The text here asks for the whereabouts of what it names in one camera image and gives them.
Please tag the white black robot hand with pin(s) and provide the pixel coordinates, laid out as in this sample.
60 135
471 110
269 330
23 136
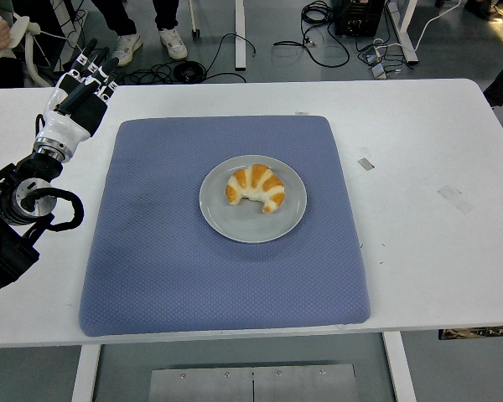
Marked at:
63 125

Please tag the golden croissant bread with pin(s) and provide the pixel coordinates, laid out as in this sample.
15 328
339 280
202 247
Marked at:
255 184

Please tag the grey round plate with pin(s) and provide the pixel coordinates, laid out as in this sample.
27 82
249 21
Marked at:
251 228

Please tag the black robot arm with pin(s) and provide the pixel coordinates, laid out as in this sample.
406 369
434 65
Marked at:
4 251

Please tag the white chair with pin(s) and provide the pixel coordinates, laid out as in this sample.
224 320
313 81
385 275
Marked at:
31 58

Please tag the standing person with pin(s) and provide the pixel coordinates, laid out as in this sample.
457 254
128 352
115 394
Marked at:
126 46

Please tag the white pole with caster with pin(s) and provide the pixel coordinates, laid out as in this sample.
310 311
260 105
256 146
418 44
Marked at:
193 21

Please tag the blue quilted mat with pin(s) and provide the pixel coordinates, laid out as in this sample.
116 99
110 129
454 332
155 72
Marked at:
172 272

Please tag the white desk leg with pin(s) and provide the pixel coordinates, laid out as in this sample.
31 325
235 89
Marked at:
240 37

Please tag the white table leg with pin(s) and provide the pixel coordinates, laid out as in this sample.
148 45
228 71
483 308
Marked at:
86 372
400 368

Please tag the small grey tape piece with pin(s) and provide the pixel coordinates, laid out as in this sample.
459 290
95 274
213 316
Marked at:
366 163

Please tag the black equipment box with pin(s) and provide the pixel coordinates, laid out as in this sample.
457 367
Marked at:
358 17

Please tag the white desk foot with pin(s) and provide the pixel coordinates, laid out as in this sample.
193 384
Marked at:
404 33

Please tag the large clear tape piece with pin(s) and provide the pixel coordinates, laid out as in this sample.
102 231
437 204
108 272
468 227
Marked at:
456 199

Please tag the person's shoes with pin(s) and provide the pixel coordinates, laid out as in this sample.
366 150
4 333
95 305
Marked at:
490 10

